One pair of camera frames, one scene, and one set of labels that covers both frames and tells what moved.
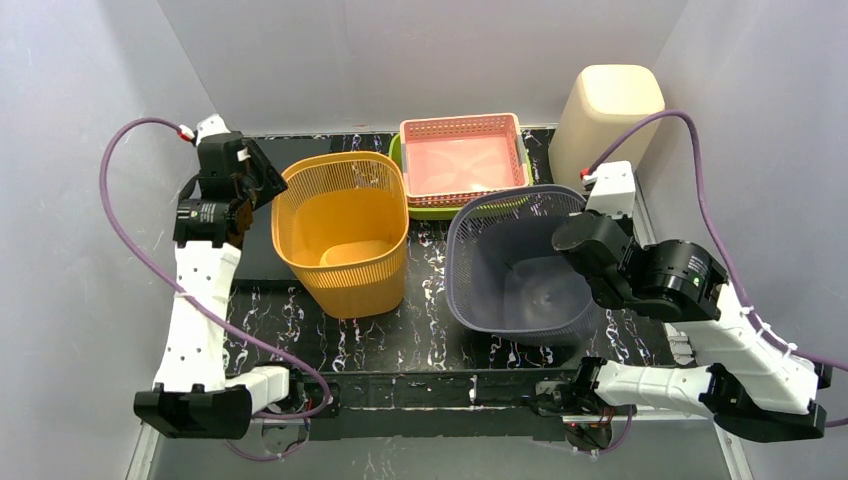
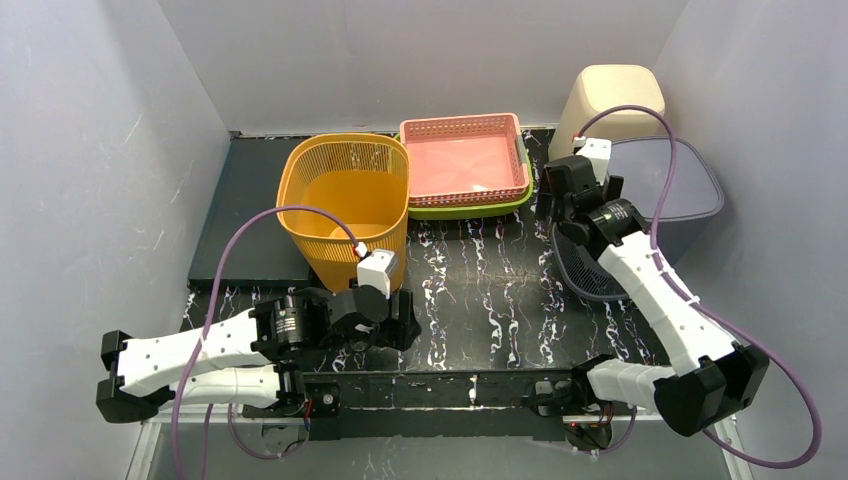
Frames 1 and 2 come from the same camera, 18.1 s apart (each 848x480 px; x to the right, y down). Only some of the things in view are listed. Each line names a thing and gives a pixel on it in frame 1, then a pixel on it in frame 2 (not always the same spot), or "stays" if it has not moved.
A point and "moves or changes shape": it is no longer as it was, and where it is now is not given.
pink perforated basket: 452,162 stays
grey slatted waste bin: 504,279 -> 694,197
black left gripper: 266,180 -> 395,317
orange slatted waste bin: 341,226 moves or changes shape
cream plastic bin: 605,102 stays
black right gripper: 577,234 -> 549,203
